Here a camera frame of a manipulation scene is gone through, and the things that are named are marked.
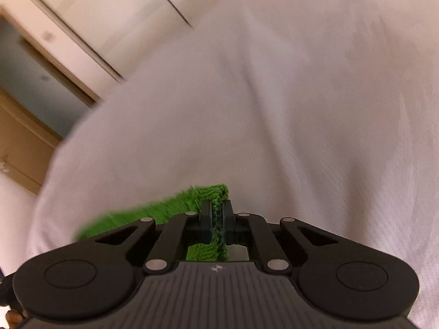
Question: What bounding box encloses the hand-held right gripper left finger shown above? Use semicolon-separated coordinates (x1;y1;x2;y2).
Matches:
94;200;214;275

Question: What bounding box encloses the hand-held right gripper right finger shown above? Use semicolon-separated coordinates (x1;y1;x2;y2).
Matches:
221;200;344;275

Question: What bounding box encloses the green knitted sweater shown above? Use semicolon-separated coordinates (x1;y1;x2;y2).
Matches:
74;184;230;262

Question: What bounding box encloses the white bed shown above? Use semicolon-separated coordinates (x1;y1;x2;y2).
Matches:
26;0;439;329

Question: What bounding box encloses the wooden door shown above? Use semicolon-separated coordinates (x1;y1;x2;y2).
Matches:
0;87;63;196

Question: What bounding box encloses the white wardrobe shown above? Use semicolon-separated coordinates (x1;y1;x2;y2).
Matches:
0;0;194;105

